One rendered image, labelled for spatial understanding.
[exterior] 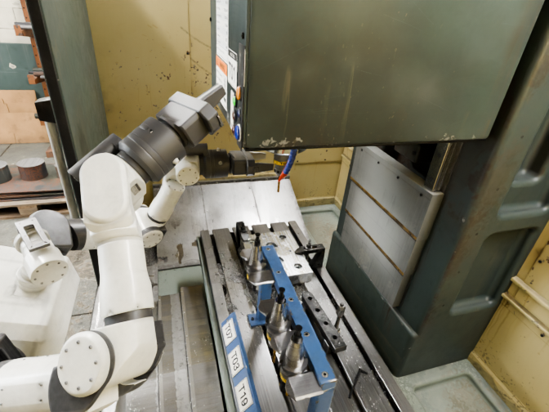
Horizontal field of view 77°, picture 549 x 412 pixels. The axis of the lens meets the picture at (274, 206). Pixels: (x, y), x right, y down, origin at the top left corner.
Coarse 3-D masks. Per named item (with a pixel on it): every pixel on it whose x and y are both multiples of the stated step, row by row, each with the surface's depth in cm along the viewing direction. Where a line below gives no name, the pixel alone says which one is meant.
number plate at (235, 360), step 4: (236, 348) 108; (232, 352) 108; (236, 352) 107; (240, 352) 106; (228, 356) 108; (232, 356) 107; (236, 356) 106; (240, 356) 105; (232, 360) 106; (236, 360) 105; (240, 360) 104; (232, 364) 105; (236, 364) 104; (240, 364) 103; (232, 368) 105; (236, 368) 103; (240, 368) 102; (232, 372) 104; (236, 372) 103; (232, 376) 103
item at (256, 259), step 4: (252, 244) 98; (260, 244) 98; (252, 248) 98; (256, 248) 97; (260, 248) 98; (252, 252) 98; (256, 252) 98; (260, 252) 98; (252, 256) 99; (256, 256) 98; (260, 256) 99; (248, 260) 101; (252, 260) 99; (256, 260) 99; (260, 260) 99; (252, 264) 100; (256, 264) 99; (260, 264) 100
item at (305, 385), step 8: (288, 376) 73; (296, 376) 73; (304, 376) 73; (312, 376) 73; (288, 384) 71; (296, 384) 71; (304, 384) 71; (312, 384) 71; (288, 392) 70; (296, 392) 70; (304, 392) 70; (312, 392) 70; (320, 392) 70; (296, 400) 68
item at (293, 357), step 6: (294, 342) 71; (300, 342) 71; (288, 348) 72; (294, 348) 71; (300, 348) 71; (288, 354) 72; (294, 354) 72; (300, 354) 72; (288, 360) 73; (294, 360) 72; (300, 360) 73; (288, 366) 73; (294, 366) 73; (300, 366) 74
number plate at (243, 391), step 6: (246, 378) 99; (240, 384) 99; (246, 384) 98; (240, 390) 98; (246, 390) 96; (240, 396) 97; (246, 396) 95; (240, 402) 96; (246, 402) 94; (252, 402) 93; (240, 408) 95; (246, 408) 93
